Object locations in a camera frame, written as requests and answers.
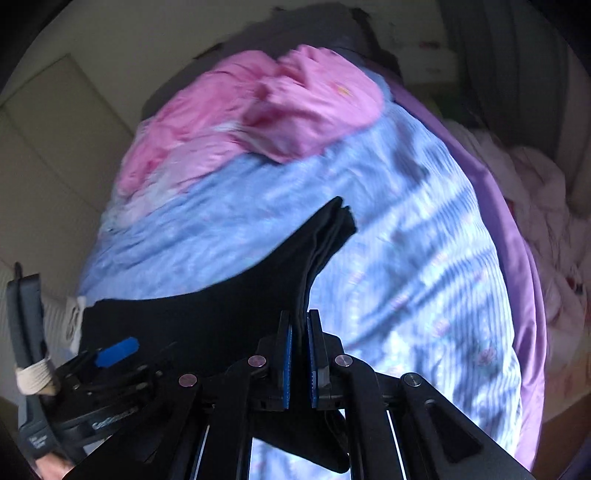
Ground black pants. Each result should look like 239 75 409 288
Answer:
69 196 358 474

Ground grey padded headboard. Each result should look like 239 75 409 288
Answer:
143 9 402 121

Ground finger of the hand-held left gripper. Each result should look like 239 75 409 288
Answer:
117 342 182 393
74 337 140 377

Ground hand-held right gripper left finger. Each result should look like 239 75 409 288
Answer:
62 310 293 480

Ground blue striped bed sheet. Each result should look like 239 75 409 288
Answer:
76 69 525 480

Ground person's left hand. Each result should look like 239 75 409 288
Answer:
34 455 75 480

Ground pink duvet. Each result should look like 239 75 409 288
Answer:
115 44 386 195

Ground white nightstand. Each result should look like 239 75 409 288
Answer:
369 9 462 88

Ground green curtain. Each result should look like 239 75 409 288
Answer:
438 0 578 153

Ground beige wardrobe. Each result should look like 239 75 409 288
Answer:
0 51 158 301

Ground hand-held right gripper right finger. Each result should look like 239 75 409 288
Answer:
307 309 546 480

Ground purple bed sheet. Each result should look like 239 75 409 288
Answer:
383 74 550 480

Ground pale pink cloth pile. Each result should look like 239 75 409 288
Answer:
443 120 583 361

